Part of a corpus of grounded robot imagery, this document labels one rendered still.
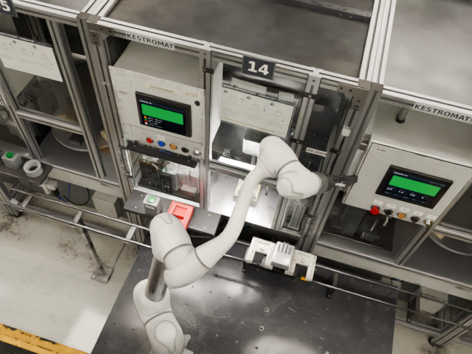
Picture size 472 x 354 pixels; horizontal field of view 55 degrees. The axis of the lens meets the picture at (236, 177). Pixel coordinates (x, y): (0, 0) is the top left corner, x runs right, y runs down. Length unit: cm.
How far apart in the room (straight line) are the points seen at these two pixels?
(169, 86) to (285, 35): 51
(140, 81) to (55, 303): 196
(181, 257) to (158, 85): 71
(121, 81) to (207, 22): 44
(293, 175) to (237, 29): 63
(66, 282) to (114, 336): 103
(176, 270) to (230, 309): 84
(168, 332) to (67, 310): 130
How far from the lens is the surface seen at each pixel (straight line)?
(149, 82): 195
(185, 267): 177
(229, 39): 182
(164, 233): 184
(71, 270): 354
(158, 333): 226
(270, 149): 173
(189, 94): 190
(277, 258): 245
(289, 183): 162
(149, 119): 208
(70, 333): 337
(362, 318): 270
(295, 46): 182
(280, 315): 260
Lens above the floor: 311
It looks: 54 degrees down
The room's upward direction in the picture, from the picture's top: 6 degrees clockwise
